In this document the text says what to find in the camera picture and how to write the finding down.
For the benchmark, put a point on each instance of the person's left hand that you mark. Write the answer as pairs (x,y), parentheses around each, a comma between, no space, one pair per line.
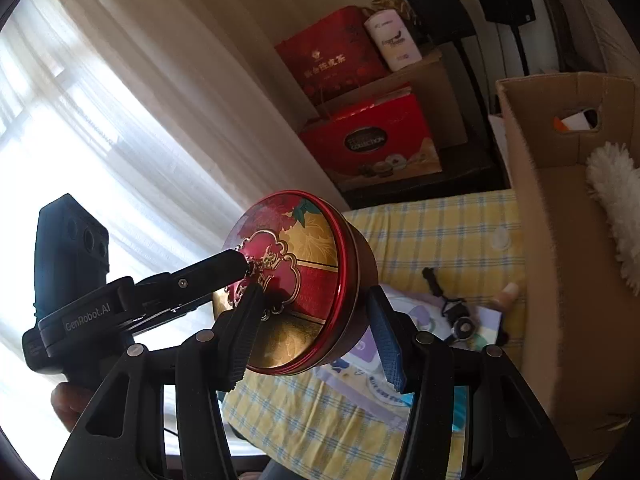
(67,402)

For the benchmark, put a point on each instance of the white fluffy duster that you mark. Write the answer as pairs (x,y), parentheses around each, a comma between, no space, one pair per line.
(612,195)

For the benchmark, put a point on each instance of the large cardboard box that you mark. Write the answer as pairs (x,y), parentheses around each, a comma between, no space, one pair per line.
(550,260)

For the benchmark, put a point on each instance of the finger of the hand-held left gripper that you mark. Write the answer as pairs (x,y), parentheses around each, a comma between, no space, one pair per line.
(167,312)
(210,269)

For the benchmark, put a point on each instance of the white purple wipes packet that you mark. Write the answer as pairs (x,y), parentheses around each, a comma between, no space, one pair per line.
(425,315)

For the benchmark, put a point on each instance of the red chocolate gift box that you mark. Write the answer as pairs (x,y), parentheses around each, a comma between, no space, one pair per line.
(370,145)

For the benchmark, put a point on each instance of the brown cardboard box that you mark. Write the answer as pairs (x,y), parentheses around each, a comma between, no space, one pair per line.
(440,100)

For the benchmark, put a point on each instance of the beige upholstered chair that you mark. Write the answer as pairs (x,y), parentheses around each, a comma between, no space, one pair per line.
(580,15)

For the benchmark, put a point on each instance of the red gift box gold print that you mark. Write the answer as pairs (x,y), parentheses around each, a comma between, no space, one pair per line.
(330,55)

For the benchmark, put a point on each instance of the orange white black packet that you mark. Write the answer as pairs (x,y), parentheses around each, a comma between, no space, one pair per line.
(575,122)

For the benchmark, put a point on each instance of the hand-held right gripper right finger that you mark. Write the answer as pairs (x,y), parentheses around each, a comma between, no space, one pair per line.
(387,345)

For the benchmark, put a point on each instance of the white paper roll pack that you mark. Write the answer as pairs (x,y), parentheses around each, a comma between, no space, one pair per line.
(392,40)

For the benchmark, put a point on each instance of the small wooden capped bottle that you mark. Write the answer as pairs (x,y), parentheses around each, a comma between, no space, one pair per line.
(505,297)

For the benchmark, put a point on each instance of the dark wooden table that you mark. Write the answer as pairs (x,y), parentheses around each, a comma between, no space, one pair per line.
(475,170)

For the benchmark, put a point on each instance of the yellow blue plaid tablecloth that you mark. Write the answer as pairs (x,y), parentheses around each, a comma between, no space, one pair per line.
(440,225)

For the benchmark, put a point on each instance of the blue printed packet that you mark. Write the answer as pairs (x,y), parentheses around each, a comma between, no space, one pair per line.
(350,375)

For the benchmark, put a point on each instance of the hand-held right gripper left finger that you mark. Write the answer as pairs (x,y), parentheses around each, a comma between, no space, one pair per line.
(244,340)

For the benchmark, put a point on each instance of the white plastic cap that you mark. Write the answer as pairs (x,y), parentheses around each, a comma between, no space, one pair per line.
(499,239)

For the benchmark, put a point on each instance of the round red gold tin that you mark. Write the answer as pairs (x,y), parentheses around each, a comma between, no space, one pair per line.
(312,265)

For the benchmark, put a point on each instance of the white sheer curtain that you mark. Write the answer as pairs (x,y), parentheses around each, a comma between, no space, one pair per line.
(125,85)

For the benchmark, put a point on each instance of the gold wrapped gift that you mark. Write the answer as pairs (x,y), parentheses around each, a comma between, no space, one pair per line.
(387,2)

